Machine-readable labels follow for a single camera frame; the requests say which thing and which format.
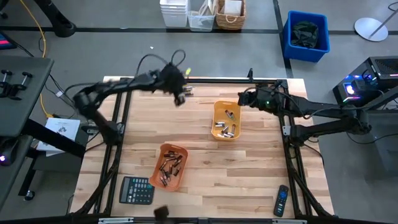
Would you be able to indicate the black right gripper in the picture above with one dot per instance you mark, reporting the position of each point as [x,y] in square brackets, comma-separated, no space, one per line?
[261,99]

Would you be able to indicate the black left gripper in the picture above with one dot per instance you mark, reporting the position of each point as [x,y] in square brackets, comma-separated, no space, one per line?
[172,79]

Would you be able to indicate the yellow plastic bin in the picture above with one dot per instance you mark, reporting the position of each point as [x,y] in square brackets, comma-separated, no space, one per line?
[222,109]

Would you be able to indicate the orange plastic bin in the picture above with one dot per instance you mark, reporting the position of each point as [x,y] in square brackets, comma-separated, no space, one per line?
[156,175]

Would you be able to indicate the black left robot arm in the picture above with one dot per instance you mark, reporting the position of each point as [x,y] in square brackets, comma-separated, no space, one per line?
[124,87]

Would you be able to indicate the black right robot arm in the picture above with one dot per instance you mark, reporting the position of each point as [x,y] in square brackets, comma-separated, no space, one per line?
[326,128]

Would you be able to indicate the yellow tag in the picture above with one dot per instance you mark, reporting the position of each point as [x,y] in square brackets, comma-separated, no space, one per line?
[188,71]

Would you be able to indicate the woven wicker basket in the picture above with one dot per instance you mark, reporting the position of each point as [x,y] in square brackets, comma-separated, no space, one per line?
[230,22]

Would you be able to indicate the clear plastic container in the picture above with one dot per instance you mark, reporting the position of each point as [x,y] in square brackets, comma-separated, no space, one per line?
[201,21]

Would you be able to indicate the white stacked plastic bins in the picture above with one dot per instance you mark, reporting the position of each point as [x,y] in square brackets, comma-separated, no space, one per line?
[174,12]

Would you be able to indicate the dark crumpled cloth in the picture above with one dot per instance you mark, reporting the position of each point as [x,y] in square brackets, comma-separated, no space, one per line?
[304,34]

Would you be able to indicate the white box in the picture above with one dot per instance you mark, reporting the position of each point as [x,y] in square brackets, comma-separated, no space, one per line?
[233,7]

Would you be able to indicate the blue plastic bin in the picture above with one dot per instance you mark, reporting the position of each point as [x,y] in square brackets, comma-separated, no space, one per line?
[323,37]

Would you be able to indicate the black desk calculator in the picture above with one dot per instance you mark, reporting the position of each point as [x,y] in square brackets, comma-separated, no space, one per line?
[136,190]

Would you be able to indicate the black remote control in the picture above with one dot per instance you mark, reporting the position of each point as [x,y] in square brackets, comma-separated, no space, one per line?
[281,200]

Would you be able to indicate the small dark blurred object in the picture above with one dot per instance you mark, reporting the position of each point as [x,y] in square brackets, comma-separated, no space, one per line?
[161,211]

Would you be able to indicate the black stand leg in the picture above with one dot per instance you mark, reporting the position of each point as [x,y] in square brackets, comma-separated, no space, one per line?
[59,21]

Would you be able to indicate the white round base floor stand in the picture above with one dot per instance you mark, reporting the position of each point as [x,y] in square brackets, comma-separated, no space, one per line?
[370,29]

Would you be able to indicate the black computer tower RGB lights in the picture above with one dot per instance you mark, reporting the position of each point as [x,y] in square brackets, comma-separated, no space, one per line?
[385,71]

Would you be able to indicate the workbench with grey legs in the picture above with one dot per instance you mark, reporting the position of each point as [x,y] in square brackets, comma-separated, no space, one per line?
[382,155]

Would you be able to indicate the dark grey desk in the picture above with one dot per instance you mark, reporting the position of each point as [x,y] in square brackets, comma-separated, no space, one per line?
[25,105]

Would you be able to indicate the black clamp fixture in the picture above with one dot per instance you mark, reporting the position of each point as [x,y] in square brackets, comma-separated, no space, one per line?
[11,90]

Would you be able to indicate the black computer mouse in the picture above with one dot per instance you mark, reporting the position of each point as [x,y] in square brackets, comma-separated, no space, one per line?
[9,149]

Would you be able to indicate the black caster wheel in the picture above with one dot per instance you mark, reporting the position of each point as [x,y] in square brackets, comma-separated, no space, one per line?
[29,195]

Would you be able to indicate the black aluminium table frame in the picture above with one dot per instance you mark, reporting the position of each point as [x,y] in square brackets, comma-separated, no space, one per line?
[217,80]

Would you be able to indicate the silver metal bracket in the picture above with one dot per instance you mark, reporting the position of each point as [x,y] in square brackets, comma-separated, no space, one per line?
[289,221]
[115,220]

